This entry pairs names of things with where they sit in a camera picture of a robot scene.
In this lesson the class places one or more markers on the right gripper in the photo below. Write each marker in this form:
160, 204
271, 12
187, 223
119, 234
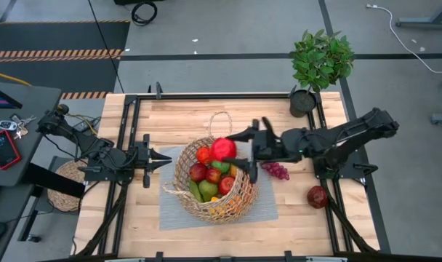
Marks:
275, 149

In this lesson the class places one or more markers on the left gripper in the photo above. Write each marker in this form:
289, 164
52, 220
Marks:
141, 156

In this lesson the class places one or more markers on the green apple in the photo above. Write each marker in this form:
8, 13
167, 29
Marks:
221, 166

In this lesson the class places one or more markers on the red and yellow apple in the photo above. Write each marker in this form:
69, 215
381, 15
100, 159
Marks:
203, 155

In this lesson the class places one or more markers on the purple grape bunch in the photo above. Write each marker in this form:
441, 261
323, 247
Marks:
277, 171

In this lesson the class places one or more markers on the large red apple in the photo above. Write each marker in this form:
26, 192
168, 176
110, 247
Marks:
197, 172

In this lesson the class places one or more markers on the green pear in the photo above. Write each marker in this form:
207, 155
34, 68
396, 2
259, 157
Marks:
208, 189

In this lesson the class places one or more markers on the orange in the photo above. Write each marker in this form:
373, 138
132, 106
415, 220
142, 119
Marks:
235, 203

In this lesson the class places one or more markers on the yellow bell pepper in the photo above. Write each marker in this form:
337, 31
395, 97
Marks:
214, 199

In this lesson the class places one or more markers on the dark red pomegranate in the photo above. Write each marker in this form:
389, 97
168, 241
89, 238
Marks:
317, 197

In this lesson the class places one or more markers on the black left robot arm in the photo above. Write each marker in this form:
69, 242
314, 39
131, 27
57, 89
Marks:
93, 149

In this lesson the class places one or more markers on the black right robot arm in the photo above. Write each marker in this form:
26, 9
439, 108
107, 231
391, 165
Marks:
352, 131

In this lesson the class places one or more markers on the grey woven placemat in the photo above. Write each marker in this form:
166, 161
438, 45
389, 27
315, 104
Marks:
264, 211

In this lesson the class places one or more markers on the round woven floor mat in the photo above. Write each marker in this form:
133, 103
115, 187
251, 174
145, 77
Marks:
63, 200

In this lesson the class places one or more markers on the green plant in black pot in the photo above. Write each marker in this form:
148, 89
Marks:
321, 60

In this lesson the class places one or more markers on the grey side desk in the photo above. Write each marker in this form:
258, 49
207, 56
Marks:
35, 109

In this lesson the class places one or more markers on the red smartphone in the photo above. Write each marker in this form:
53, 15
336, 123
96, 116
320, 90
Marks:
4, 150

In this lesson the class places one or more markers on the key bunch with fob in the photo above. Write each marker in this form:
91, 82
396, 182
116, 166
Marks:
7, 125

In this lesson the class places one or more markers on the black mat with hazard stripes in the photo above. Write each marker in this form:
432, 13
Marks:
61, 36

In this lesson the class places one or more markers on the black aluminium table frame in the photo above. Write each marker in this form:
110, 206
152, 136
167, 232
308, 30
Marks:
221, 96

